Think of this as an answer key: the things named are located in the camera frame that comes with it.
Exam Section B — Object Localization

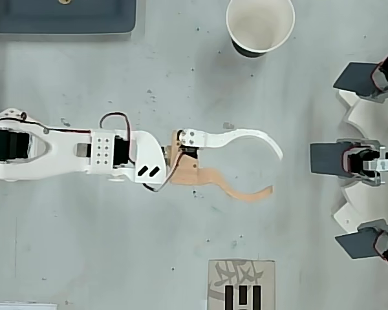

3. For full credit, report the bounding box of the black gripper motor cable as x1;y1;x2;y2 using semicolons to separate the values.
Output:
141;150;186;194

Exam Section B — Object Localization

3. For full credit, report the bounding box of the red black looped arm cable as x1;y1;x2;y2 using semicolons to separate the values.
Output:
99;112;134;143

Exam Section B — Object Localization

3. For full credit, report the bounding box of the silver metal bracket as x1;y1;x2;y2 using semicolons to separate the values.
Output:
367;145;388;185

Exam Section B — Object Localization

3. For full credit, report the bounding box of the dark grey paddle motor unit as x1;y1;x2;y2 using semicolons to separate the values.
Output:
332;54;388;103
334;218;388;269
309;138;388;187

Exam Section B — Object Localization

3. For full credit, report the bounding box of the white round stand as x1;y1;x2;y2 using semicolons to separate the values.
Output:
329;88;388;236

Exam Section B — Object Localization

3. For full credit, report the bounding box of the tan gripper with motor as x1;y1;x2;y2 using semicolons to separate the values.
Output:
161;128;284;205

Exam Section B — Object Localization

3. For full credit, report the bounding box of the grey printed card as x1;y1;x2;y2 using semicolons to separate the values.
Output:
208;259;277;310

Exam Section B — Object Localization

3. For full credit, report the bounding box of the white paper cup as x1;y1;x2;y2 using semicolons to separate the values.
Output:
225;0;296;59

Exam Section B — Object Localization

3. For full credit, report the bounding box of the dark blue tray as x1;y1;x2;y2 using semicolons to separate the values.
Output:
0;0;137;34

